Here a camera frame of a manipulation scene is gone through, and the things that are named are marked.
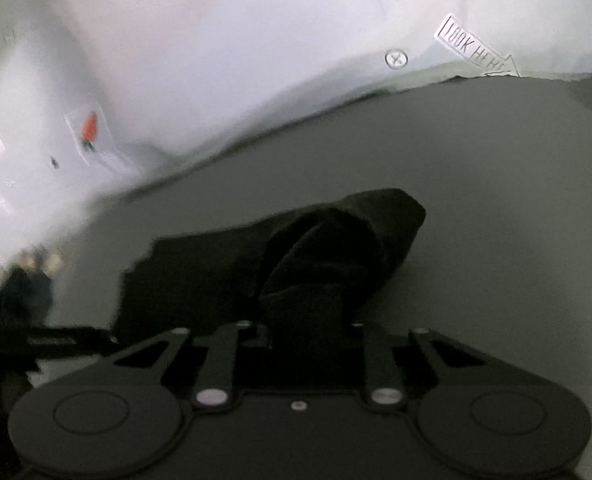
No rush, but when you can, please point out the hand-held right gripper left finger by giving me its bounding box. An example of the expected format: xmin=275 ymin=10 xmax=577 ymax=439
xmin=110 ymin=321 xmax=257 ymax=409

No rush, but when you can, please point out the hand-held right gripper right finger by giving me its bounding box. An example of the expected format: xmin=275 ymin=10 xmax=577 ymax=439
xmin=351 ymin=322 xmax=487 ymax=411

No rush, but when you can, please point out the black cloth garment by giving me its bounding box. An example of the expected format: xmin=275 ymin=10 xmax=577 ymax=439
xmin=113 ymin=187 xmax=427 ymax=391

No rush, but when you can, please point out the wall paper with orange mark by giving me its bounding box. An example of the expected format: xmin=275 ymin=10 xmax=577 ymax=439
xmin=64 ymin=101 xmax=134 ymax=177

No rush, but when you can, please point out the white arrow wall sticker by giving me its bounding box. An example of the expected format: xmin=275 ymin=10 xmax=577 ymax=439
xmin=432 ymin=12 xmax=520 ymax=78

